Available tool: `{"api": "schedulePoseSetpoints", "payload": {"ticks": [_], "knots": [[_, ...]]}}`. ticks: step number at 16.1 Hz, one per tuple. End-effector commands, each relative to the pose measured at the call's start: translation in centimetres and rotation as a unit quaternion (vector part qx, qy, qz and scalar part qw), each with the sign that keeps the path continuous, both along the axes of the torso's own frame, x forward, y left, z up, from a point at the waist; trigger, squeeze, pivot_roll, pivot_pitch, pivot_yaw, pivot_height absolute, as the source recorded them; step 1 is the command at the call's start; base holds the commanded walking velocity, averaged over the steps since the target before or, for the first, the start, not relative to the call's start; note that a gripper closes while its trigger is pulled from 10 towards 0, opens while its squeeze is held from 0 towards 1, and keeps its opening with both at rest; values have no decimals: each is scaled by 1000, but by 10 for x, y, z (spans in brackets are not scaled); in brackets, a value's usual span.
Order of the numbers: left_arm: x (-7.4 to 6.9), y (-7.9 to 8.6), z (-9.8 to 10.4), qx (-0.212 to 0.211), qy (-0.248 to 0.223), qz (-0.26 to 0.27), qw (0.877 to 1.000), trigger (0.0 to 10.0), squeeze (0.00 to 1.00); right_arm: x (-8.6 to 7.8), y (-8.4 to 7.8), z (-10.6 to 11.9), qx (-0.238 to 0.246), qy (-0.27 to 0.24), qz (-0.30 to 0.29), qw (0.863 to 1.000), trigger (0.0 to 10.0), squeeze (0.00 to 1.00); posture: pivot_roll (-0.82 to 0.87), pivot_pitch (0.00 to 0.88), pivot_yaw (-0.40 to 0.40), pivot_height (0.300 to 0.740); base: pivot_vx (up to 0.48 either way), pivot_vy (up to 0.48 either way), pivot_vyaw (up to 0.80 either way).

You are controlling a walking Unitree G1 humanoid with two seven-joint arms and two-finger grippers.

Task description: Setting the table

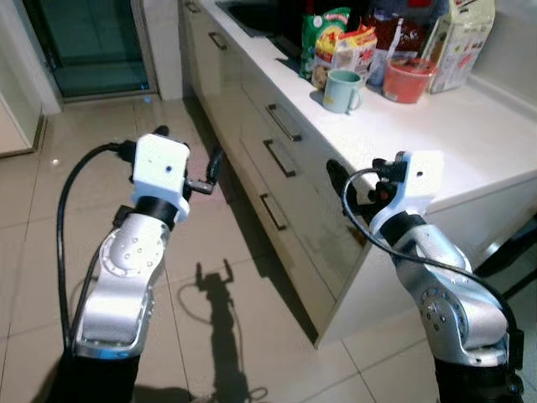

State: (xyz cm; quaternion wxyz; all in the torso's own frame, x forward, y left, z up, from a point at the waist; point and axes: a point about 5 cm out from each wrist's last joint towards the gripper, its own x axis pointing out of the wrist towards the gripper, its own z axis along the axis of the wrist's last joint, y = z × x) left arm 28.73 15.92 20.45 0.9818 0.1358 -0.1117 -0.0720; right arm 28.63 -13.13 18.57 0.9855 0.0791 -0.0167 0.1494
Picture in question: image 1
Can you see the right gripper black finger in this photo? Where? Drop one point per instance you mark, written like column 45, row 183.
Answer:
column 341, row 189

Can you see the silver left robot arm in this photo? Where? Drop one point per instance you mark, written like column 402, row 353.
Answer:
column 122, row 277

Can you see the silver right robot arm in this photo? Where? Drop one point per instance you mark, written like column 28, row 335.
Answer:
column 457, row 302

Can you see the white kitchen counter cabinet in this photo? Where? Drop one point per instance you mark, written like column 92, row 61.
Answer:
column 436, row 143

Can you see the orange red bowl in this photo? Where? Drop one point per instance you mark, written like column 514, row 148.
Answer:
column 409, row 82

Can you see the pale green mug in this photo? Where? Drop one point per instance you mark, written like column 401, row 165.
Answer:
column 340, row 91

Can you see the dark glass door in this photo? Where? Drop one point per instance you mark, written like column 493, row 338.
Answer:
column 88, row 42

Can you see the yellow red snack packet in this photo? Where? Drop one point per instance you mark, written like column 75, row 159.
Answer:
column 357, row 52

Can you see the dark red food bag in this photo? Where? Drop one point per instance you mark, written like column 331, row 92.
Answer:
column 401, row 35

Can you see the black chair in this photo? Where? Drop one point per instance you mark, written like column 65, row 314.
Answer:
column 516, row 252

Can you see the white printed carton box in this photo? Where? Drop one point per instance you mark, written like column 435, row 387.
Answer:
column 461, row 42

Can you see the green snack bag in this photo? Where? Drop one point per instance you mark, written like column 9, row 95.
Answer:
column 323, row 34

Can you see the black cooktop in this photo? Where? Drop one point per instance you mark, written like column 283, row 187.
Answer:
column 268, row 13

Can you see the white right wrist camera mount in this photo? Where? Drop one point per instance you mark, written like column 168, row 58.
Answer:
column 419, row 180

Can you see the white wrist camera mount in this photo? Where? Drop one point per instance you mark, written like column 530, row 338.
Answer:
column 419, row 180
column 159, row 172

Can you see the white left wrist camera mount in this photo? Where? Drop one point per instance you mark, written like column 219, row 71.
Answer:
column 159, row 172

